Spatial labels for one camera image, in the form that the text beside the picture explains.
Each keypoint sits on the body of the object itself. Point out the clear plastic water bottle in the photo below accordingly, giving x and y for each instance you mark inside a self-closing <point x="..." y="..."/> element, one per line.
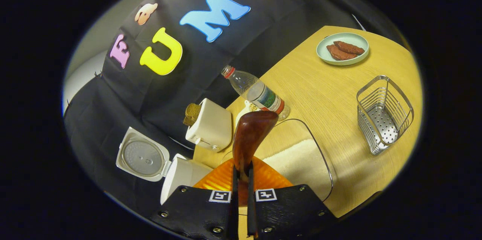
<point x="256" y="91"/>

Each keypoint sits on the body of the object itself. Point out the white divided grain dish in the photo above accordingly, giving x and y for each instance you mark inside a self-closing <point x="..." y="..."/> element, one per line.
<point x="244" y="110"/>

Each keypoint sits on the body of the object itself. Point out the white toaster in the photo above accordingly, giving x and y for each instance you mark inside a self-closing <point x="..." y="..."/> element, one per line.
<point x="212" y="127"/>

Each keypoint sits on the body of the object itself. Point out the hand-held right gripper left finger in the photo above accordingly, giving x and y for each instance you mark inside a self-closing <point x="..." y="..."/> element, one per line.
<point x="235" y="213"/>

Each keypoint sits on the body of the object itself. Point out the brown wooden spoon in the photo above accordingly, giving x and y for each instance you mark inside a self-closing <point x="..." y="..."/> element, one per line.
<point x="250" y="134"/>

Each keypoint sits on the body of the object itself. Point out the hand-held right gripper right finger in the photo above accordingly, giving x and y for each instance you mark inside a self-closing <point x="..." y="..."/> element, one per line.
<point x="250" y="213"/>

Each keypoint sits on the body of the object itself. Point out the clear box of white rice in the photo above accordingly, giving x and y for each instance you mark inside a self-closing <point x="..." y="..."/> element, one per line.
<point x="297" y="161"/>

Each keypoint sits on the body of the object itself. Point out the pale green plate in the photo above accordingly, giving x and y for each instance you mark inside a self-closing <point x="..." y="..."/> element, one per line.
<point x="324" y="53"/>

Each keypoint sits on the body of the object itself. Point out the white rice cooker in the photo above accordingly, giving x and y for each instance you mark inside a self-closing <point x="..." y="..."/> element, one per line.
<point x="180" y="174"/>

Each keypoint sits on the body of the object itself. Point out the brown bread slice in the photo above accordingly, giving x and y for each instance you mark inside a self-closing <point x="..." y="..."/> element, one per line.
<point x="194" y="110"/>
<point x="188" y="118"/>

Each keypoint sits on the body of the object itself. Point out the brown meat piece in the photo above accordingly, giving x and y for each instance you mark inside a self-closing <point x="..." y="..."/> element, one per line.
<point x="350" y="47"/>
<point x="339" y="54"/>

